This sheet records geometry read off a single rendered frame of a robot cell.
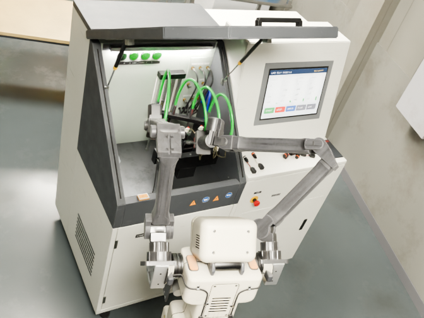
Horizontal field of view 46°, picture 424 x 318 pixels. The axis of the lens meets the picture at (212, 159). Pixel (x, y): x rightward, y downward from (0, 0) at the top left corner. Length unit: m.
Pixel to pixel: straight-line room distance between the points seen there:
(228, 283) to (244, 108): 1.13
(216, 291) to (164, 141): 0.56
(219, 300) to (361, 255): 2.30
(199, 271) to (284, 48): 1.34
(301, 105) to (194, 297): 1.44
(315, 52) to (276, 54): 0.26
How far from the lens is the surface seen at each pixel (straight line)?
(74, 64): 2.67
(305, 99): 2.88
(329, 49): 2.87
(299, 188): 1.94
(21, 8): 4.29
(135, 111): 2.70
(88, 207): 2.73
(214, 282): 1.78
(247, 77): 2.58
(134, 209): 2.35
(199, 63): 2.67
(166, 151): 1.58
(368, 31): 4.35
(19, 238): 3.37
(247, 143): 2.02
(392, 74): 4.21
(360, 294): 3.76
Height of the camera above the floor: 2.60
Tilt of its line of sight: 38 degrees down
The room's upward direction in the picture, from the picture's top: 19 degrees clockwise
